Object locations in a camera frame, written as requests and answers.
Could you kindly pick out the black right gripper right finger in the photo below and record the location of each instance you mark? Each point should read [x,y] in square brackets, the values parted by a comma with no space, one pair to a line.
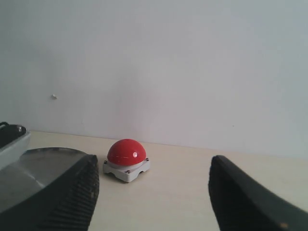
[240,203]

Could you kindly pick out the red dome push button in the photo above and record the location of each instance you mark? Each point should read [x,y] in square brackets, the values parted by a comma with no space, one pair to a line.
[126,159]

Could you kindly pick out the round steel plate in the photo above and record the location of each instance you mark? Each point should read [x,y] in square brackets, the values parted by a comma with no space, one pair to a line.
[33,172]

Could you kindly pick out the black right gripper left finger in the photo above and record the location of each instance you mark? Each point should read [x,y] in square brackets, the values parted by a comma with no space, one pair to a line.
[67,204]

